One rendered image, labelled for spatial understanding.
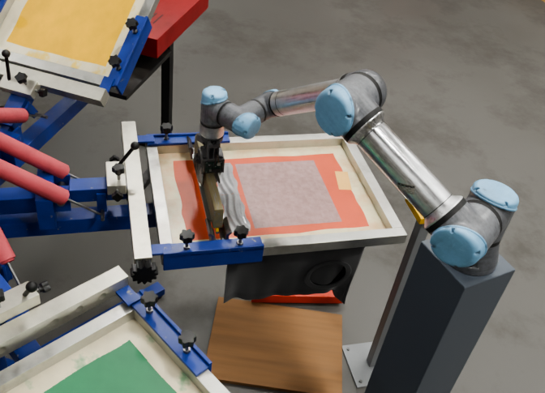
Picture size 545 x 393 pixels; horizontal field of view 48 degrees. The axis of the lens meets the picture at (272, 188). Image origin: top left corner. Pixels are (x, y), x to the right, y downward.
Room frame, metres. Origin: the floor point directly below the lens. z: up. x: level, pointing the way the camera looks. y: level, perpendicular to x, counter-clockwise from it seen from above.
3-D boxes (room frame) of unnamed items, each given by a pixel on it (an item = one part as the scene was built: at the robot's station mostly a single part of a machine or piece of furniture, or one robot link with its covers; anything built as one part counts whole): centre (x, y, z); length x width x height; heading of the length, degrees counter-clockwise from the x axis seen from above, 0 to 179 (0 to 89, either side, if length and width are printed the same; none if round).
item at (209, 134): (1.56, 0.21, 1.25); 0.08 x 0.08 x 0.05
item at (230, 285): (1.50, -0.10, 0.77); 0.46 x 0.09 x 0.36; 109
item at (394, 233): (1.65, 0.01, 0.97); 0.79 x 0.58 x 0.04; 109
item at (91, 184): (1.47, 0.54, 1.02); 0.17 x 0.06 x 0.05; 109
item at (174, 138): (1.84, 0.33, 0.98); 0.30 x 0.05 x 0.07; 109
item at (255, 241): (1.31, 0.15, 0.98); 0.30 x 0.05 x 0.07; 109
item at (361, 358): (1.72, -0.56, 0.48); 0.22 x 0.22 x 0.96; 19
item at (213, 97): (1.56, 0.21, 1.33); 0.09 x 0.08 x 0.11; 56
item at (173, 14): (2.70, 0.74, 1.06); 0.61 x 0.46 x 0.12; 169
